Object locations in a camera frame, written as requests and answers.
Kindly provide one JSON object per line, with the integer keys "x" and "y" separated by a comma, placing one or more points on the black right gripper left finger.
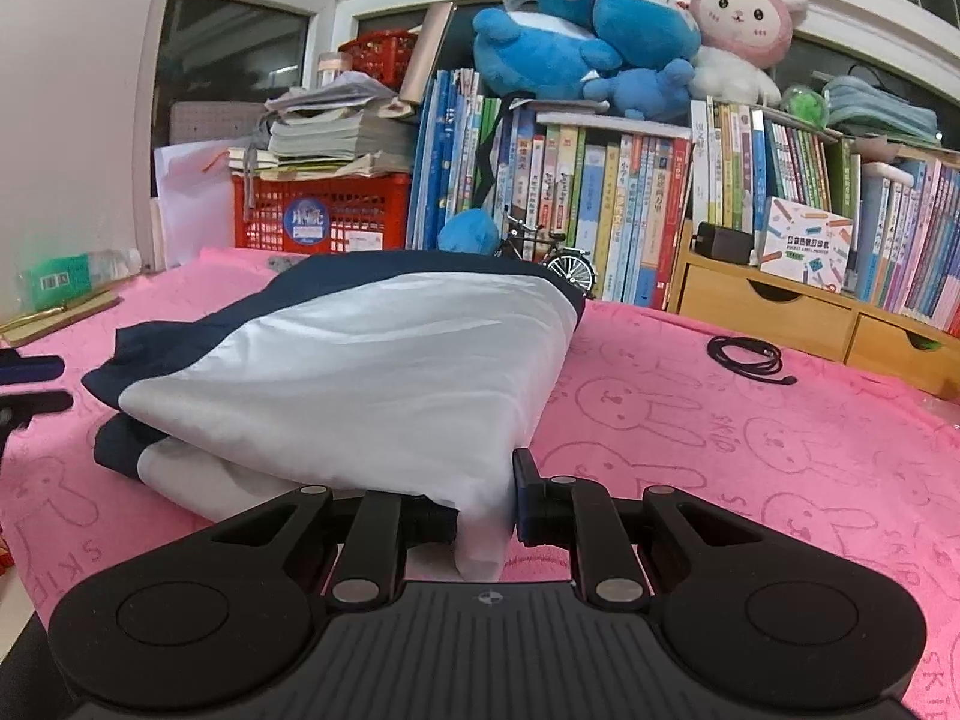
{"x": 206, "y": 620}

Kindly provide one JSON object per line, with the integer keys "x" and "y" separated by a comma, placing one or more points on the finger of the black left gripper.
{"x": 17, "y": 411}
{"x": 16, "y": 369}

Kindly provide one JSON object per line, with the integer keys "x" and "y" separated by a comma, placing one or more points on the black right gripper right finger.
{"x": 676, "y": 605}

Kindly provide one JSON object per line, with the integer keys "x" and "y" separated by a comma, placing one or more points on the navy and white jacket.
{"x": 416, "y": 373}

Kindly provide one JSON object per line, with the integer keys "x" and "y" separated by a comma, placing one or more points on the plastic water bottle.
{"x": 56, "y": 282}

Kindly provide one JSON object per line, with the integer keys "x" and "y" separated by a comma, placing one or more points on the pink bunny print towel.
{"x": 848, "y": 462}

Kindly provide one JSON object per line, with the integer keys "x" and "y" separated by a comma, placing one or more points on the wooden desktop drawer organizer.
{"x": 830, "y": 326}

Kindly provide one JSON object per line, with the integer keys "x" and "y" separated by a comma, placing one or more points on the white label printer box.
{"x": 806, "y": 245}

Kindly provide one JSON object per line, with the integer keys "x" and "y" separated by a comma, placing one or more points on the black small box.
{"x": 723, "y": 244}

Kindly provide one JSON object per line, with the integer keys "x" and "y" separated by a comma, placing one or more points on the red plastic basket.
{"x": 337, "y": 215}

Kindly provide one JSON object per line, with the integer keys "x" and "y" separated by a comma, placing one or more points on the miniature bicycle model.
{"x": 536, "y": 244}

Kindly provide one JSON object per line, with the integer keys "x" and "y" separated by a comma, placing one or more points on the stack of papers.
{"x": 351, "y": 126}

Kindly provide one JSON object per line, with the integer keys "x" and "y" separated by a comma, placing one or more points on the blue fuzzy ball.
{"x": 470, "y": 232}

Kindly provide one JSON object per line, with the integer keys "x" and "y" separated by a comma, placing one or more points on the pink bunny plush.
{"x": 740, "y": 41}

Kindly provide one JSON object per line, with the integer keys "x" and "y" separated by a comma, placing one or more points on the blue plush toy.
{"x": 635, "y": 56}

